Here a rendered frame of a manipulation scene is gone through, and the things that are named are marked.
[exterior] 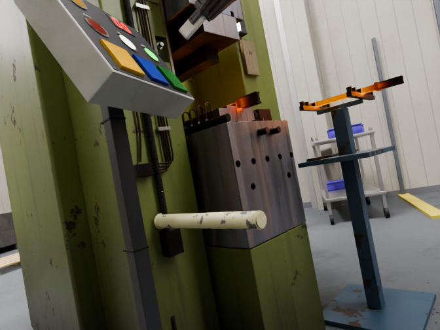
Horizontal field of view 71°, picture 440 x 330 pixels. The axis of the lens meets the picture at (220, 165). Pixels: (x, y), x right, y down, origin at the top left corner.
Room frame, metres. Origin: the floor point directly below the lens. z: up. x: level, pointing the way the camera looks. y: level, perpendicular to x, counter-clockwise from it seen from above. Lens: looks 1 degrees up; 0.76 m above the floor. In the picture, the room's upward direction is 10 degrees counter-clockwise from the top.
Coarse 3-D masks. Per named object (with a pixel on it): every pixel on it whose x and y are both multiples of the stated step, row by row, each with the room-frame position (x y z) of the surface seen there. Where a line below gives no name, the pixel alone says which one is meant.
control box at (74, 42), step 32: (32, 0) 0.59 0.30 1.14; (64, 0) 0.59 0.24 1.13; (64, 32) 0.57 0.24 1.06; (96, 32) 0.61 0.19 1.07; (128, 32) 0.79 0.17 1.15; (64, 64) 0.57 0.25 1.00; (96, 64) 0.55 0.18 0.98; (160, 64) 0.83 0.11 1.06; (96, 96) 0.56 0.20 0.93; (128, 96) 0.63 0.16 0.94; (160, 96) 0.71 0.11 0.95; (192, 96) 0.85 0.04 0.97
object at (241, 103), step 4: (252, 92) 1.15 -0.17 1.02; (256, 92) 1.14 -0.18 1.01; (244, 96) 1.18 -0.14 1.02; (248, 96) 1.18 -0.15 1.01; (252, 96) 1.16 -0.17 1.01; (256, 96) 1.15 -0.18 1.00; (236, 100) 1.20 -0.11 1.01; (240, 100) 1.20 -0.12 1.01; (244, 100) 1.19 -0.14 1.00; (248, 100) 1.18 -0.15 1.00; (252, 100) 1.17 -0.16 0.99; (256, 100) 1.15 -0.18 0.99; (236, 104) 1.20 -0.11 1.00; (240, 104) 1.20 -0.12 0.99; (244, 104) 1.19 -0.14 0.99; (248, 104) 1.18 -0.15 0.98; (252, 104) 1.16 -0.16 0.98; (256, 104) 1.17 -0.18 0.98; (244, 108) 1.20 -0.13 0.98
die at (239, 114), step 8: (232, 104) 1.21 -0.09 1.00; (208, 112) 1.17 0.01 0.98; (216, 112) 1.14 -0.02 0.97; (224, 112) 1.15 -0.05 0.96; (232, 112) 1.18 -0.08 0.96; (240, 112) 1.21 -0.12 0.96; (248, 112) 1.25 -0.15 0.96; (192, 120) 1.24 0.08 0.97; (200, 120) 1.21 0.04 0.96; (232, 120) 1.18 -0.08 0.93; (240, 120) 1.21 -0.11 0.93; (248, 120) 1.24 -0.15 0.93
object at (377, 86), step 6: (396, 78) 1.24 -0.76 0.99; (402, 78) 1.23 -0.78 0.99; (378, 84) 1.29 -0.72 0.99; (384, 84) 1.28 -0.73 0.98; (390, 84) 1.26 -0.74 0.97; (396, 84) 1.25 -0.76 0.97; (366, 90) 1.32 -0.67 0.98; (372, 90) 1.31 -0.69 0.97; (378, 90) 1.30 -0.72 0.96; (336, 96) 1.40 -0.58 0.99; (342, 96) 1.38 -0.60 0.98; (318, 102) 1.46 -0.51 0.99; (324, 102) 1.44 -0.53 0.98; (330, 102) 1.43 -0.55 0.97
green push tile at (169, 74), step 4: (160, 68) 0.77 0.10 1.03; (160, 72) 0.77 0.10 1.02; (164, 72) 0.77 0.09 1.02; (168, 72) 0.80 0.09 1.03; (172, 72) 0.83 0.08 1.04; (164, 76) 0.76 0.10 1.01; (168, 76) 0.77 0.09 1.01; (172, 76) 0.80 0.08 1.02; (168, 80) 0.76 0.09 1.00; (172, 80) 0.77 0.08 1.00; (176, 80) 0.81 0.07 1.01; (172, 84) 0.76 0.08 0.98; (176, 84) 0.77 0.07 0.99; (180, 84) 0.80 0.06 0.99; (176, 88) 0.77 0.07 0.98; (180, 88) 0.78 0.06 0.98; (184, 88) 0.81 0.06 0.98
